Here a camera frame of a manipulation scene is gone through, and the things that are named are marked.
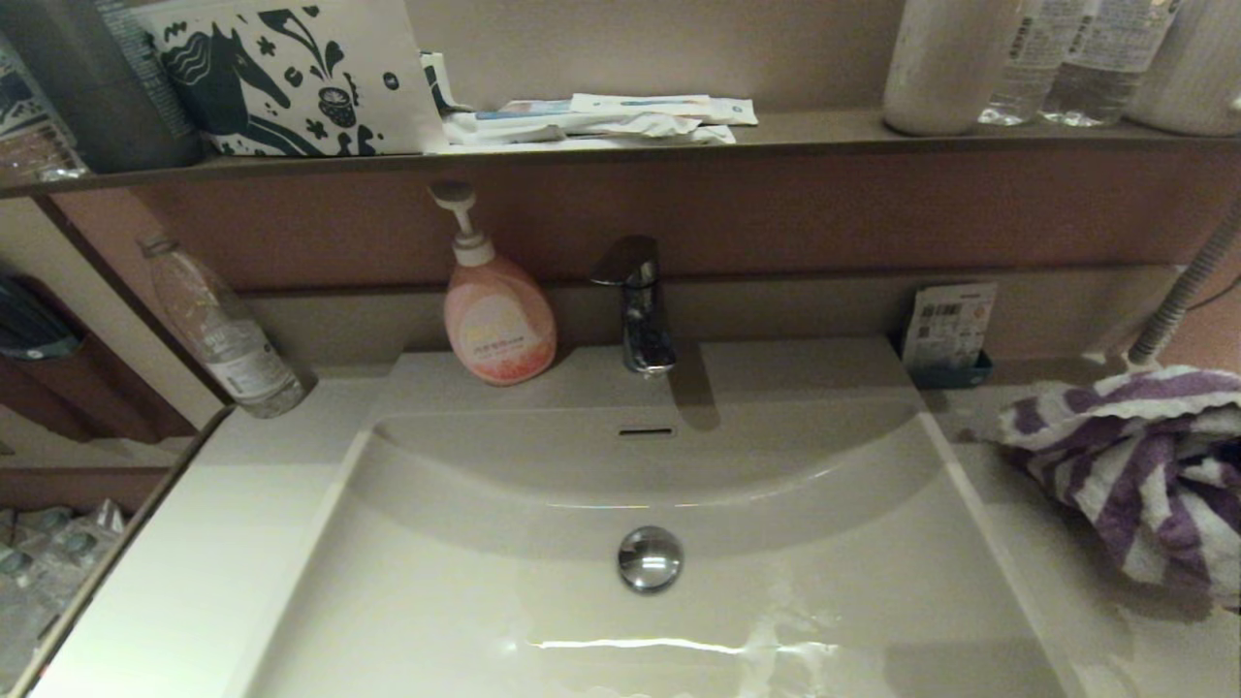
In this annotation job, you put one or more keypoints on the pink soap pump bottle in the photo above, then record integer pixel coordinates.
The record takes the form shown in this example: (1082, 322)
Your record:
(499, 330)

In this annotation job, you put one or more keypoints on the chrome drain stopper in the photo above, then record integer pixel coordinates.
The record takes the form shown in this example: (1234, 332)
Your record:
(650, 558)

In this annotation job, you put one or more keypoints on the shrink-wrapped water bottle pack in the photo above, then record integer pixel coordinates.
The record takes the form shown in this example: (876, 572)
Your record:
(48, 572)

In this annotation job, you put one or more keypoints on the white toothbrush packet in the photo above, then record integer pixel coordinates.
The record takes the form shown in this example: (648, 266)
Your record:
(669, 107)

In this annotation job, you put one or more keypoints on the blue white sachet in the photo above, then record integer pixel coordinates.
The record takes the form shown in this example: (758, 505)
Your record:
(528, 111)

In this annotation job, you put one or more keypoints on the brown wall shelf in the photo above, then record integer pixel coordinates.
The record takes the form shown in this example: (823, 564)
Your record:
(824, 134)

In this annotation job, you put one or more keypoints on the clear bottle with white label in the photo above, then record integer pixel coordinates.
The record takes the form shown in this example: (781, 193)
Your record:
(238, 349)

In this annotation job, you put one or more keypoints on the dark grey cylindrical bottle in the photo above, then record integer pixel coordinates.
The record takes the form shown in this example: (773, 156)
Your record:
(87, 87)

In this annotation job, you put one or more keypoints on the clear labelled water bottle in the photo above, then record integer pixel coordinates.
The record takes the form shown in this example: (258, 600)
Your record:
(1100, 68)
(1023, 78)

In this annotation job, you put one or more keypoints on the white cylindrical cup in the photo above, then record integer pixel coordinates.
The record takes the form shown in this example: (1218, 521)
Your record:
(945, 68)

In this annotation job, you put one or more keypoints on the white ribbed container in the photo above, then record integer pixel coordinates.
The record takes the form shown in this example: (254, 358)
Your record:
(1193, 68)

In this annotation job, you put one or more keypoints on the purple white striped towel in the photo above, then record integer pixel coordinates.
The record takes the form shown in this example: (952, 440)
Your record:
(1144, 456)

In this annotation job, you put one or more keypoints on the small white printed packet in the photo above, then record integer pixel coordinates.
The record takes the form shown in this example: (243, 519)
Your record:
(436, 84)

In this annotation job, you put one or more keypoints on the dark blue card holder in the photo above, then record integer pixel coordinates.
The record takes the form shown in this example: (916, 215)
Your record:
(950, 377)

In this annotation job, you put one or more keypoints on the chrome faucet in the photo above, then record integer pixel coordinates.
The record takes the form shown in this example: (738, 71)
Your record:
(648, 330)

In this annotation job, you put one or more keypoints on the white ceramic sink basin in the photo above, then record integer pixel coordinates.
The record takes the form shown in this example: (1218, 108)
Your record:
(543, 620)

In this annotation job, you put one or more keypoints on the crumpled white plastic wrapper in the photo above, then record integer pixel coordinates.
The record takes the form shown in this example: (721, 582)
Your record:
(601, 131)

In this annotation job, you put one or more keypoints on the white box with horse print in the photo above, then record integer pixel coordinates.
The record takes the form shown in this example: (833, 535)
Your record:
(291, 87)

